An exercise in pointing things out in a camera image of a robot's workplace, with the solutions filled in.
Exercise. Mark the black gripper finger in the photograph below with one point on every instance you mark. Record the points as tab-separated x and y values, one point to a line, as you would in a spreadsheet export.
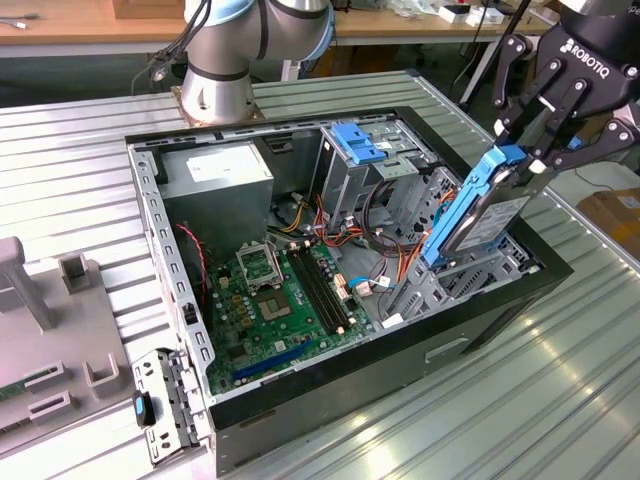
622	132
515	55

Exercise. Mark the hard disk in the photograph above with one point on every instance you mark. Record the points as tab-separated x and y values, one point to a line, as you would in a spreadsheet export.
480	225

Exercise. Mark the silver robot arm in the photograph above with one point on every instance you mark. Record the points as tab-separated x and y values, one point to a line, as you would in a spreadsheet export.
215	100

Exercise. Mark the grey metal disk bay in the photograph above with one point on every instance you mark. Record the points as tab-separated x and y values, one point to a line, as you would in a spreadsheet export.
422	295

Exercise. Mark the small white box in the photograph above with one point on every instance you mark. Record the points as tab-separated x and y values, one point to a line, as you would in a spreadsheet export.
487	17
452	15

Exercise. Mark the black stand pole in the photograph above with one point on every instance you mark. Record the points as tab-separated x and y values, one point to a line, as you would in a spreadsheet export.
475	85

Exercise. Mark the printed cardboard box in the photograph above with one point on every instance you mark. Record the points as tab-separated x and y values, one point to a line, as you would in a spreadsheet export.
610	215

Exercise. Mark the brown cardboard box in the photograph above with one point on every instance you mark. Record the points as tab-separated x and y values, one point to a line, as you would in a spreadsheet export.
365	60

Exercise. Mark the blue plastic drive latch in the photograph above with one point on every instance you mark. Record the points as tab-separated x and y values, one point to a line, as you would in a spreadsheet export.
357	142

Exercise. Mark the grey optical drive cage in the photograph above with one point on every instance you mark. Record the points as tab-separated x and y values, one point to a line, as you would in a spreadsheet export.
345	185

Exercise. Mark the black RAM slot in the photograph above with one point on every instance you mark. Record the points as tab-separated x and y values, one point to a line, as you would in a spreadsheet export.
324	290
309	290
317	290
332	290

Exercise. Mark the grey power supply unit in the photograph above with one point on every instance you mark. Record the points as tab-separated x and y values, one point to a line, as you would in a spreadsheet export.
215	200

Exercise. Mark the green motherboard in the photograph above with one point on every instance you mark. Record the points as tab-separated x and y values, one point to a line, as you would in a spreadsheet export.
300	325

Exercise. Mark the CPU socket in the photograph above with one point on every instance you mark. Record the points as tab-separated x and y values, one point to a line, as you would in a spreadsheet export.
274	307

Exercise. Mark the cardboard box on desk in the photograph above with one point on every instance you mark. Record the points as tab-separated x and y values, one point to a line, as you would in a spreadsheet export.
145	7

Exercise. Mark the black open PC case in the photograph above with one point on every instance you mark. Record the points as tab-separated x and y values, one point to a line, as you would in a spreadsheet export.
350	390

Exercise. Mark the blue expansion slot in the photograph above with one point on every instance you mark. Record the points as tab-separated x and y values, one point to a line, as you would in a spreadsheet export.
272	360

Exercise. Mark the wooden desk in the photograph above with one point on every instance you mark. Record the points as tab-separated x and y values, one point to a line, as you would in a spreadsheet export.
75	27

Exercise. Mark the blue black clip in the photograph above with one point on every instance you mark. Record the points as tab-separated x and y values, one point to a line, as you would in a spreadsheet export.
147	410

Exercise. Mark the grey parts rack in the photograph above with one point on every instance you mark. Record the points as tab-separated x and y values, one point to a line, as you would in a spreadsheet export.
75	330

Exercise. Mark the green RAM stick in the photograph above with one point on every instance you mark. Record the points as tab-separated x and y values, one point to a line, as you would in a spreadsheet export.
10	393

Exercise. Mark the silver card retention bracket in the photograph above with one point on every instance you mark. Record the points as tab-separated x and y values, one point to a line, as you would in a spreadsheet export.
159	362

